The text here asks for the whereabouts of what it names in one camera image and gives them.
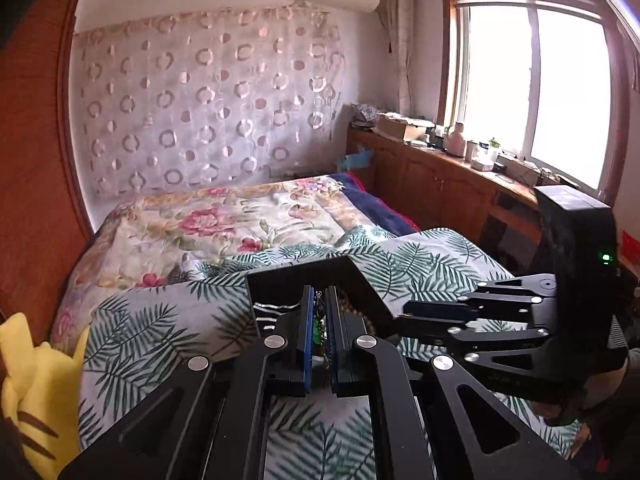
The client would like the white jug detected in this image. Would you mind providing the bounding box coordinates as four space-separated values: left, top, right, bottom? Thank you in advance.
445 122 467 157

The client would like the red paper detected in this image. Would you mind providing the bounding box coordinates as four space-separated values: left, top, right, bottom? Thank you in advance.
619 229 640 262

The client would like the cardboard box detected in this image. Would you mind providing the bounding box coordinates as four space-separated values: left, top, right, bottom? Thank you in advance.
375 112 429 142

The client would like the blue blanket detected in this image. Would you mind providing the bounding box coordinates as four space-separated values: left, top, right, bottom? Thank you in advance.
327 172 421 238

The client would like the patterned bag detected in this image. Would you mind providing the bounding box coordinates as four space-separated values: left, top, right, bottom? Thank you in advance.
349 102 383 130

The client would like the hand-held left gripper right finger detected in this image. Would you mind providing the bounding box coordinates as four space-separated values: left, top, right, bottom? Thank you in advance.
325 286 581 480

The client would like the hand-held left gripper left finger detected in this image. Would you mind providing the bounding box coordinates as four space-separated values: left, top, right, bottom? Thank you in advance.
57 285 316 480

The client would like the person's right forearm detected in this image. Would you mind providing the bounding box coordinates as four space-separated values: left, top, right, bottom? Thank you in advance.
582 310 640 421

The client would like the green bead pendant chain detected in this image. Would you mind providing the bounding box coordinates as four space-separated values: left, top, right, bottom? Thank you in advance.
312 287 334 377

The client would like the black jewelry box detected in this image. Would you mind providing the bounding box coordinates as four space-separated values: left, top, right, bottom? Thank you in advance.
245 255 399 342

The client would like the yellow plush toy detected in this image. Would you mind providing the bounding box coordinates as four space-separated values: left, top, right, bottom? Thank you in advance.
0 312 91 480

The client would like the blue paper cutout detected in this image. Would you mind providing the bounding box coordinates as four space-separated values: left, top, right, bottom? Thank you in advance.
335 144 375 171

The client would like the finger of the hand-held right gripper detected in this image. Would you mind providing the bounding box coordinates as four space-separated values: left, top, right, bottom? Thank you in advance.
396 317 547 402
400 273 559 327

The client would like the window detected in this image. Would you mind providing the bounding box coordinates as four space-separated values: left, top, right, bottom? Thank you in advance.
437 0 626 196

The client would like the floral blanket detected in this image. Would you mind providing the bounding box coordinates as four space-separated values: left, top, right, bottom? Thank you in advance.
50 175 381 356

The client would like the leaf-print blanket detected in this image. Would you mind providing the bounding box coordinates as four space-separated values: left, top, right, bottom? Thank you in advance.
77 227 581 480

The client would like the circle-pattern curtain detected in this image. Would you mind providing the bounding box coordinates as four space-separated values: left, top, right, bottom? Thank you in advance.
72 2 348 198

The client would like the white window curtain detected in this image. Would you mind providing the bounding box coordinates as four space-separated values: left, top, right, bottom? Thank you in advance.
382 0 416 116

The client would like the wooden cabinet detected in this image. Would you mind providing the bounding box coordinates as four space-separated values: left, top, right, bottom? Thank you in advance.
345 127 566 281

